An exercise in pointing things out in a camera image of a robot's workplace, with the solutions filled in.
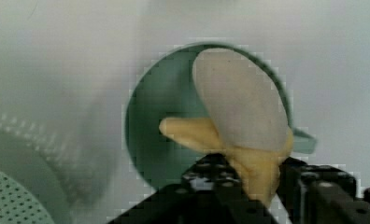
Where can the plush peeled banana toy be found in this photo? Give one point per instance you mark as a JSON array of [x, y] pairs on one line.
[[246, 121]]

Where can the green perforated colander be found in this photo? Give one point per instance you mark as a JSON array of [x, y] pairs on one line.
[[30, 192]]

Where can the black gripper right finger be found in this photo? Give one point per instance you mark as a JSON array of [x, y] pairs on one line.
[[321, 194]]

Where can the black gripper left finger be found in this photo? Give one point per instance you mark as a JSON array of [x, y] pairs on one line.
[[210, 192]]

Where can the green mug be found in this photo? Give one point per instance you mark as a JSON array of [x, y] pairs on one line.
[[167, 90]]

